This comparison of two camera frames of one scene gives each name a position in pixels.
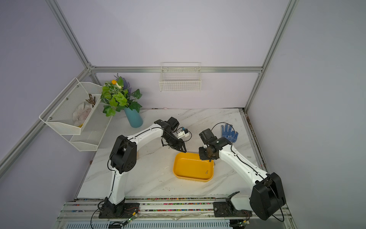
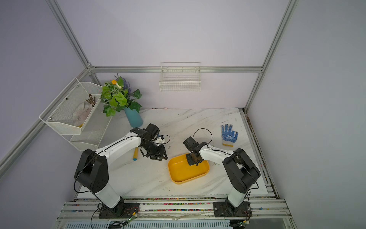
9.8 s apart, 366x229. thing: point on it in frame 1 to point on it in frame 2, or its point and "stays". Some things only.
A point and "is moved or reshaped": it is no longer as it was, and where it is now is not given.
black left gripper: [178, 145] to [160, 153]
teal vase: [134, 118] stays
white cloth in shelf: [81, 112] stays
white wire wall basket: [178, 77] stays
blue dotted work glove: [231, 135] stays
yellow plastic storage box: [188, 166] is moved or reshaped
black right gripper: [202, 155] to [190, 161]
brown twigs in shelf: [91, 100] stays
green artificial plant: [116, 96] stays
